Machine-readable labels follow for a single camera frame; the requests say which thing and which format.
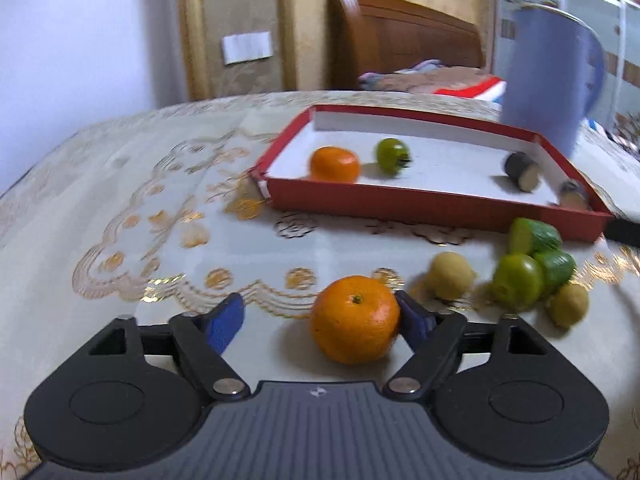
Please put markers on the large yellow longan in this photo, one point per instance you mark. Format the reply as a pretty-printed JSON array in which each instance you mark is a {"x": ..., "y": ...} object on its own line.
[{"x": 567, "y": 305}]

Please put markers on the orange mandarin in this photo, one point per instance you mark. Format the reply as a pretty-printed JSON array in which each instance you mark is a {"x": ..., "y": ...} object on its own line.
[
  {"x": 334, "y": 165},
  {"x": 350, "y": 325}
]

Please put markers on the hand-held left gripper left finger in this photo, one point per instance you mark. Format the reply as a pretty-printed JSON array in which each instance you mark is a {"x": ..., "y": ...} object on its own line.
[{"x": 222, "y": 322}]

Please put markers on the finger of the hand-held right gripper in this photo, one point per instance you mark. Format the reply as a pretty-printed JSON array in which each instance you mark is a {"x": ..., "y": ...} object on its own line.
[{"x": 625, "y": 231}]

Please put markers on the white wall switch panel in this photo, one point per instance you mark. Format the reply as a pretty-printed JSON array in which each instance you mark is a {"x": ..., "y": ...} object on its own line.
[{"x": 247, "y": 47}]

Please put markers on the gold wall moulding frame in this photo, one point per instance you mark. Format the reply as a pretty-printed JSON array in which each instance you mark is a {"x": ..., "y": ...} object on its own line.
[{"x": 192, "y": 35}]

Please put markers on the floral sliding door wardrobe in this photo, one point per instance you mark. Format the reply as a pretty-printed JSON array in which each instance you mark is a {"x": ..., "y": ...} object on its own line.
[{"x": 620, "y": 35}]

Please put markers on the green cucumber piece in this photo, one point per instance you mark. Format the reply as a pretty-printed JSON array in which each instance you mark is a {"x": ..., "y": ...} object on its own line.
[
  {"x": 557, "y": 265},
  {"x": 537, "y": 235}
]

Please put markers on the striped colourful blanket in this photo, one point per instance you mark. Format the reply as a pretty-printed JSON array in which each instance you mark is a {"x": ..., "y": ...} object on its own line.
[{"x": 480, "y": 91}]

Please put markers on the pink patterned bedding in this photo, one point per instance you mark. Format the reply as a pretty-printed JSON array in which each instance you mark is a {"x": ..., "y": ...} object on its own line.
[{"x": 430, "y": 80}]

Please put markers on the wooden bed headboard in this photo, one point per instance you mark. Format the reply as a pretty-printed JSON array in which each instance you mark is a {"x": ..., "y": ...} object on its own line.
[{"x": 400, "y": 35}]

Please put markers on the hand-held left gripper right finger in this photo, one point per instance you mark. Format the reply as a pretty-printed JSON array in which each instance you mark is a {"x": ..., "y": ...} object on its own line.
[{"x": 415, "y": 322}]

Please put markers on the red cardboard box tray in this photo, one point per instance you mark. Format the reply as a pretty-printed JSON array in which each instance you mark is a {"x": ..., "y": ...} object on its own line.
[{"x": 450, "y": 160}]

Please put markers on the blue electric kettle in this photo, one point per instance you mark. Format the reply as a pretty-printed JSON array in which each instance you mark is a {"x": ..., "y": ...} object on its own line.
[{"x": 545, "y": 75}]

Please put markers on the small yellow longan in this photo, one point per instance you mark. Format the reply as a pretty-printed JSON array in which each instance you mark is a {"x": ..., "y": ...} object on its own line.
[{"x": 452, "y": 275}]

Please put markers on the dark floral cloth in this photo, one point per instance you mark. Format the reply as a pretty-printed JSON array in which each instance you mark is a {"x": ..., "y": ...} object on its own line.
[{"x": 627, "y": 132}]

